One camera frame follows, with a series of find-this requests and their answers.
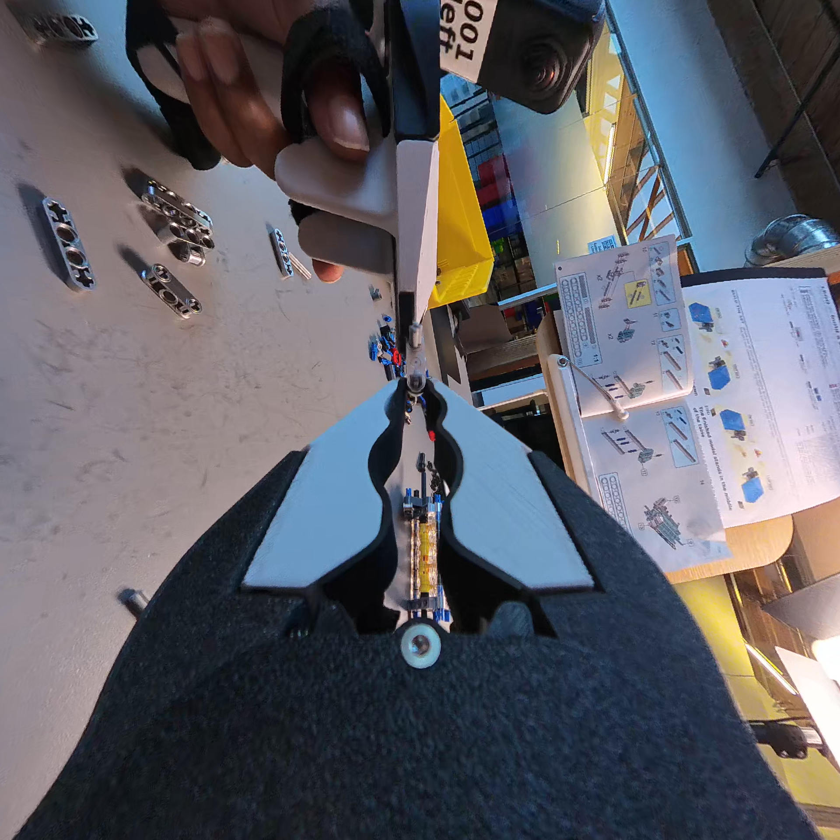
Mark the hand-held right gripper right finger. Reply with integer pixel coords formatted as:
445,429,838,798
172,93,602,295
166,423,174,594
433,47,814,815
422,379,597,637

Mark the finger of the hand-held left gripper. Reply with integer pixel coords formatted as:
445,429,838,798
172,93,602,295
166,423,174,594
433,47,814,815
394,138,442,343

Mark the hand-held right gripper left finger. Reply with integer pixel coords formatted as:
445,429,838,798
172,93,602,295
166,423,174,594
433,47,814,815
240,379,404,635

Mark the grey twin axle assembly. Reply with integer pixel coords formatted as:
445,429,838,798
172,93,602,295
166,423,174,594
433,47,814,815
402,320,431,411

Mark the grey desk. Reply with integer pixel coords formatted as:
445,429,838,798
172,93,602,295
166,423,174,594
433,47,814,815
0,0,476,840

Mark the person's left hand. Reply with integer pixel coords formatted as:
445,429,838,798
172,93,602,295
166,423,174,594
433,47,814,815
161,0,373,284

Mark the yellow plastic parts bin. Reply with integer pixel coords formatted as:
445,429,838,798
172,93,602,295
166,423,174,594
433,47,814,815
430,95,495,309

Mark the stack of red blue crates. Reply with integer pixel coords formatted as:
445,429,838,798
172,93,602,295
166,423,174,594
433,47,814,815
474,154,527,263

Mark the partly built toy model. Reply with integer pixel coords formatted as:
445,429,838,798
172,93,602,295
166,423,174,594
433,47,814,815
402,489,452,621

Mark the pile of small toy connectors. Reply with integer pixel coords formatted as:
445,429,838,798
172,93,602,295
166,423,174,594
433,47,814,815
366,314,439,442

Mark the grey four-hole thin beam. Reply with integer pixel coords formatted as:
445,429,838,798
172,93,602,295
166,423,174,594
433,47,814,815
267,225,296,280
41,197,98,293

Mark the grey toy beam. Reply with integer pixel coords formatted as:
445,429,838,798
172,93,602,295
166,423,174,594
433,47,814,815
26,12,99,48
141,180,215,231
164,220,216,252

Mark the open instruction booklet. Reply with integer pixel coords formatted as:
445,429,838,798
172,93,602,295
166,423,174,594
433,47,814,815
554,234,734,573

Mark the grey three-hole thin beam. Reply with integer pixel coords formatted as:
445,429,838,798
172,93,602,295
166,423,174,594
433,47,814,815
140,262,203,321

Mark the metal ventilation duct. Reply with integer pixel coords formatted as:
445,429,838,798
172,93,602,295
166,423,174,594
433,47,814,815
745,213,840,268

